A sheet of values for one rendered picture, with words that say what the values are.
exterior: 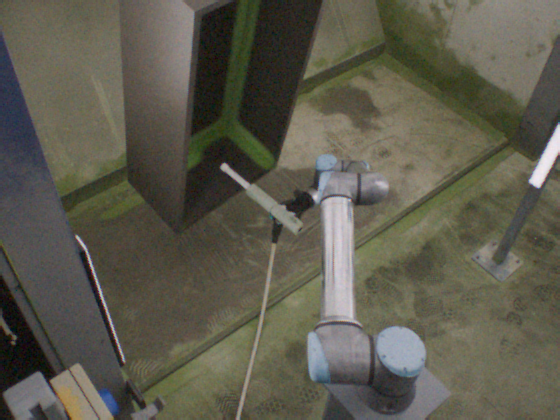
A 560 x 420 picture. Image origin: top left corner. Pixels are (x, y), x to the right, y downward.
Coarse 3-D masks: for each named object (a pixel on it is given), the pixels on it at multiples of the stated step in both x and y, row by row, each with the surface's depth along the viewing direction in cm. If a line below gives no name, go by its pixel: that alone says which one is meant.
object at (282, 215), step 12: (228, 168) 266; (240, 180) 262; (252, 192) 257; (264, 204) 254; (276, 204) 254; (276, 216) 251; (288, 216) 249; (276, 228) 257; (288, 228) 249; (276, 240) 264
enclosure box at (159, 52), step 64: (128, 0) 176; (192, 0) 156; (256, 0) 227; (320, 0) 202; (128, 64) 199; (192, 64) 170; (256, 64) 249; (128, 128) 229; (192, 128) 271; (256, 128) 276; (192, 192) 266
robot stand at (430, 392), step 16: (336, 384) 191; (416, 384) 192; (432, 384) 192; (336, 400) 193; (352, 400) 187; (416, 400) 188; (432, 400) 188; (336, 416) 199; (352, 416) 185; (368, 416) 184; (384, 416) 184; (400, 416) 184; (416, 416) 185
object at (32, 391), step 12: (36, 372) 85; (24, 384) 84; (36, 384) 84; (12, 396) 83; (24, 396) 83; (36, 396) 83; (48, 396) 83; (12, 408) 81; (24, 408) 82; (36, 408) 83; (48, 408) 82; (60, 408) 85
